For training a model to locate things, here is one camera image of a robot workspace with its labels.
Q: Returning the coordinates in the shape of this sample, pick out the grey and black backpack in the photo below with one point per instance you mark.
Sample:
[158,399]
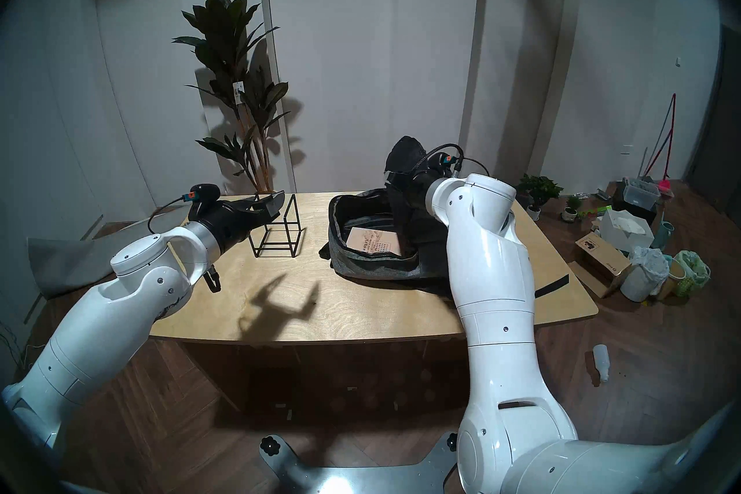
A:
[370,267]

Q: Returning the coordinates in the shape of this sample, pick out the bushy green potted plant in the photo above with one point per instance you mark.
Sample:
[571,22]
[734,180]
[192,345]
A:
[538,187]

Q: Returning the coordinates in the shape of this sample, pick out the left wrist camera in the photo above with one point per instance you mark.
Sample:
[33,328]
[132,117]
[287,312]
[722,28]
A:
[205,193]

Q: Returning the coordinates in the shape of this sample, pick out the white plastic bottle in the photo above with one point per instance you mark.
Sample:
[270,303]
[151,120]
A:
[601,362]

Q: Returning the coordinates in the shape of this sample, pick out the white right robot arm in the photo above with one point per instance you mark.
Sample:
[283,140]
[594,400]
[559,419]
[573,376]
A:
[492,278]

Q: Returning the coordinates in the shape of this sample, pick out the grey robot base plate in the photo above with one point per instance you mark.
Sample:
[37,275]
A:
[347,484]

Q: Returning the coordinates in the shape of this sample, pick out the white bag lined bin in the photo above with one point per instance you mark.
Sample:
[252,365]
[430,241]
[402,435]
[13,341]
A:
[645,276]

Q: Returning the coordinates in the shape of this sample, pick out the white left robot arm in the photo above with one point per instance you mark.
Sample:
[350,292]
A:
[104,313]

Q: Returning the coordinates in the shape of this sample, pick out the teal cup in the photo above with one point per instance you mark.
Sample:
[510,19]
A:
[664,235]

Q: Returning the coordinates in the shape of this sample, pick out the tall dark leafy plant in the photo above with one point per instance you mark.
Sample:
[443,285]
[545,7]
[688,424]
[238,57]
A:
[223,30]

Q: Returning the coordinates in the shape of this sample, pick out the white open box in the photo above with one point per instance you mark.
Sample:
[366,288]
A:
[622,235]

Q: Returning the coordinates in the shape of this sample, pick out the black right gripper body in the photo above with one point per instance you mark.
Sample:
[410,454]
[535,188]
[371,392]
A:
[414,189]

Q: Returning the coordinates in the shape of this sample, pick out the green yellow toy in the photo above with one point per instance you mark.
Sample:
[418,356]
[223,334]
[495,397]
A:
[596,211]

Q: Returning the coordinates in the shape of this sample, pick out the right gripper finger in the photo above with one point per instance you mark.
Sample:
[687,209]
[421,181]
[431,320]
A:
[396,176]

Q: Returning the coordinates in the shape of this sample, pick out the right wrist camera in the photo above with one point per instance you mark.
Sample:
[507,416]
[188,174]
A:
[443,163]

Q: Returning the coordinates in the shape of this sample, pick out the brown cardboard box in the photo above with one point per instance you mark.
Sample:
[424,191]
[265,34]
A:
[602,258]

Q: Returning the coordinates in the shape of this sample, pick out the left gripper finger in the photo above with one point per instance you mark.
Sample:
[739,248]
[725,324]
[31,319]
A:
[267,206]
[246,200]

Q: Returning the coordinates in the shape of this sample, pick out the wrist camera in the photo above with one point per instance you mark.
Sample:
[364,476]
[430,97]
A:
[205,193]
[443,163]

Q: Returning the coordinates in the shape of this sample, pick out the tan paper cup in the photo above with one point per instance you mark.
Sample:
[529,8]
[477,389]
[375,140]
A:
[674,278]

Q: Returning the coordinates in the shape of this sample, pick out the clear plastic storage box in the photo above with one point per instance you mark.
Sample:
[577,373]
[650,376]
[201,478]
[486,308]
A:
[639,192]

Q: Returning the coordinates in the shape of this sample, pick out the beige paperback book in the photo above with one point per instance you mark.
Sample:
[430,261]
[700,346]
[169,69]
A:
[373,241]

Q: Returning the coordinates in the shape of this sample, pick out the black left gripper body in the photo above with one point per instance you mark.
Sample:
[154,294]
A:
[228,223]

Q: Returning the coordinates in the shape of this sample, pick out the tiny plant in white pot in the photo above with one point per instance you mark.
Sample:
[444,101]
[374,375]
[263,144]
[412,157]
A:
[570,215]

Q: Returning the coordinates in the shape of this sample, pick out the black base knob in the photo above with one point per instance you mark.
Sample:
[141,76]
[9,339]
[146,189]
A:
[451,441]
[270,445]

